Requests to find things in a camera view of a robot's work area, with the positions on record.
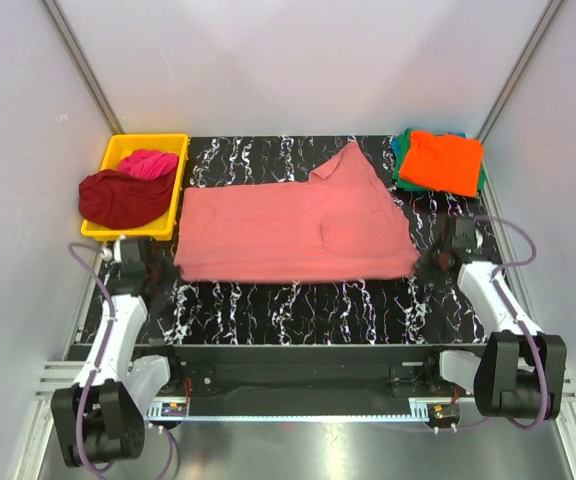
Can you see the dark red t shirt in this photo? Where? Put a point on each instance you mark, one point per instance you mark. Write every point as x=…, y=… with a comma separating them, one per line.
x=119, y=201

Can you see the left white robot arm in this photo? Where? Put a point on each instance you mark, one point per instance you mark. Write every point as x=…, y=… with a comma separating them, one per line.
x=100, y=418

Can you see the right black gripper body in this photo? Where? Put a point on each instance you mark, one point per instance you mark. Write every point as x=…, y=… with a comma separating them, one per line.
x=431, y=260

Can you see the magenta t shirt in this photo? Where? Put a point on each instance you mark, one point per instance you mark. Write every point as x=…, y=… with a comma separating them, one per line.
x=148, y=164

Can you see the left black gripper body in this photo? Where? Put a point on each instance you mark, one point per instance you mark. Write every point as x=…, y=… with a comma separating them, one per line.
x=166, y=275

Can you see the right aluminium corner post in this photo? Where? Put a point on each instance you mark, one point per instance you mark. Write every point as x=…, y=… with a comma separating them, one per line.
x=538, y=34

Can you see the left aluminium corner post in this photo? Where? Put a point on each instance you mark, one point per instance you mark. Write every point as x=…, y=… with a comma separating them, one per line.
x=71, y=44

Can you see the aluminium corner post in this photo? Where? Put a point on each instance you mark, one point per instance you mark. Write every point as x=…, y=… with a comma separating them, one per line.
x=538, y=34
x=71, y=44

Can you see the aluminium frame rail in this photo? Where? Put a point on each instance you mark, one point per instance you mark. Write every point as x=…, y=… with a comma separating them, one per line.
x=241, y=392

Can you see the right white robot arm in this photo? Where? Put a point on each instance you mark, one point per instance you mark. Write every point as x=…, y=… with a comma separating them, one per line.
x=520, y=374

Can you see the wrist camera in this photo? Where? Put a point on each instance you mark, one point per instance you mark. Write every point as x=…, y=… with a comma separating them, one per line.
x=463, y=235
x=132, y=255

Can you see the salmon pink t shirt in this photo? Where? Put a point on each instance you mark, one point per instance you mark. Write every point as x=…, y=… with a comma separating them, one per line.
x=341, y=224

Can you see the yellow plastic bin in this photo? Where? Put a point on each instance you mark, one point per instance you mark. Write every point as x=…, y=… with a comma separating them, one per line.
x=119, y=147

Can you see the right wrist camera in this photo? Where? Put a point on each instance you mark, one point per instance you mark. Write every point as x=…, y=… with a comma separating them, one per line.
x=463, y=235

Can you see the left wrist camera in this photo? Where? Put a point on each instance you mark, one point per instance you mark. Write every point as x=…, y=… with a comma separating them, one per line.
x=132, y=255

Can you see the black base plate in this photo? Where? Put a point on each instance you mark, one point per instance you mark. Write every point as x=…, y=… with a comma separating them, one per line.
x=261, y=355

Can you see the blue folded t shirt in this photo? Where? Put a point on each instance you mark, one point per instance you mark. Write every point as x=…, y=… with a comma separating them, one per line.
x=395, y=143

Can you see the green folded t shirt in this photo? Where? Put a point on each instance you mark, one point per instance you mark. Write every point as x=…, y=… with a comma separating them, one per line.
x=403, y=182

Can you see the orange folded t shirt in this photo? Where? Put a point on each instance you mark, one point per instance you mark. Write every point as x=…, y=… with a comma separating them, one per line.
x=443, y=160

